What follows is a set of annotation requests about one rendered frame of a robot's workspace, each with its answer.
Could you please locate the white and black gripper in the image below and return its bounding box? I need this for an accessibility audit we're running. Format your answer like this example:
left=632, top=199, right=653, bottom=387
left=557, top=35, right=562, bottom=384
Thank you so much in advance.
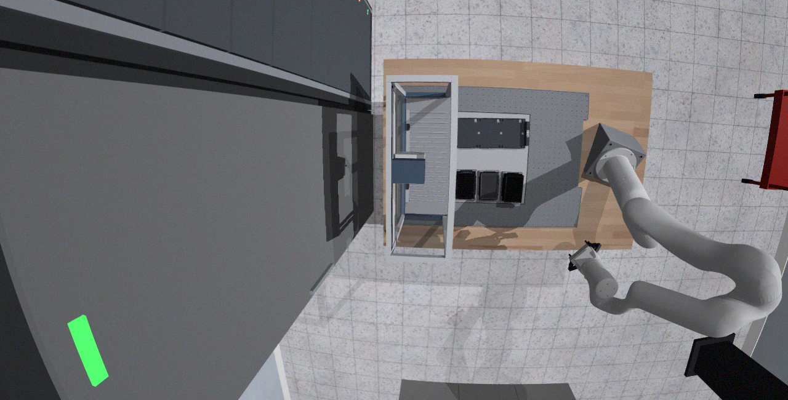
left=568, top=240, right=601, bottom=274

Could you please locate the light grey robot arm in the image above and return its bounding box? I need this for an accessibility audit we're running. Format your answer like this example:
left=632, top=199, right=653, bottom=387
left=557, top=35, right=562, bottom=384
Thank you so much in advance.
left=569, top=148, right=782, bottom=338

